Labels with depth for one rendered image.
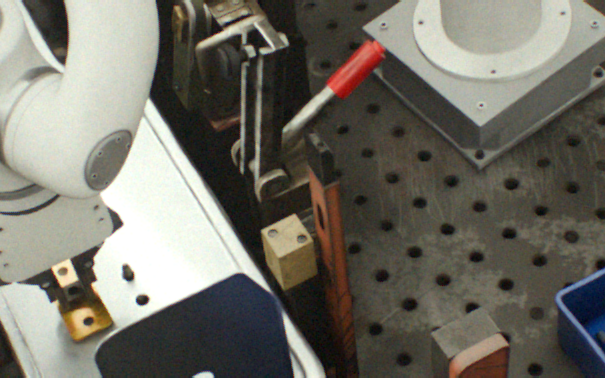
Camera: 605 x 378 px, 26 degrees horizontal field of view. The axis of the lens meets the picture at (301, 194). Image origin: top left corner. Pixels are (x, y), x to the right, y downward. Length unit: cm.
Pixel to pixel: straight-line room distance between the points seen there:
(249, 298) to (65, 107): 19
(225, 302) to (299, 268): 35
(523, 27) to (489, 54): 5
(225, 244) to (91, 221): 16
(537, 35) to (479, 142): 15
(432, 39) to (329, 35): 19
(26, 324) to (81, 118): 35
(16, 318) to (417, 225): 55
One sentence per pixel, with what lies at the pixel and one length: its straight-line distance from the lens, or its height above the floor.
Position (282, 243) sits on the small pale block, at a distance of 108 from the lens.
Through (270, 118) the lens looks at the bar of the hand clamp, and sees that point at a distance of 107.
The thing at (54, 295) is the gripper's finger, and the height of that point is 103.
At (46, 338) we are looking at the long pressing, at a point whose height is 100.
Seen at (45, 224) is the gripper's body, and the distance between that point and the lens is 103.
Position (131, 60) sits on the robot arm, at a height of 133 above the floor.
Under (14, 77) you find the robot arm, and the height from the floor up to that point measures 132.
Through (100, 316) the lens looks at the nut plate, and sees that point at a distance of 114.
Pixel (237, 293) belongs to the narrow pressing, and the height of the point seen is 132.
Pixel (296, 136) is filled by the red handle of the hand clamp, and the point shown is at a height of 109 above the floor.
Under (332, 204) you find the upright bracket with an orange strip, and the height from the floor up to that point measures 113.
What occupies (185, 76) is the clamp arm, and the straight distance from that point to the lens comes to 127.
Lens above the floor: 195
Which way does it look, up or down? 53 degrees down
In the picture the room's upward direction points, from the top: 8 degrees counter-clockwise
